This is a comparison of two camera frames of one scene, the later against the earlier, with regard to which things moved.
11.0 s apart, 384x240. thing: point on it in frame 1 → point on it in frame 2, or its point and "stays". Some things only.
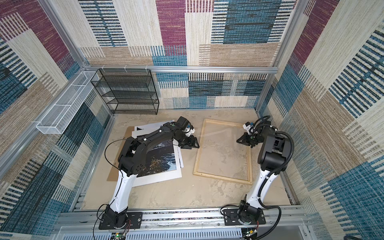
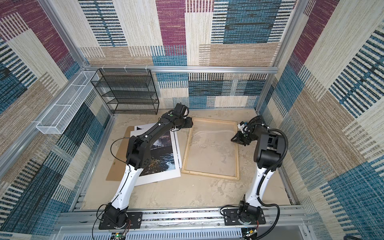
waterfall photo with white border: (162, 163) stays
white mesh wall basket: (60, 116) stays
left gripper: (188, 145) → (189, 123)
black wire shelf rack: (130, 91) stays
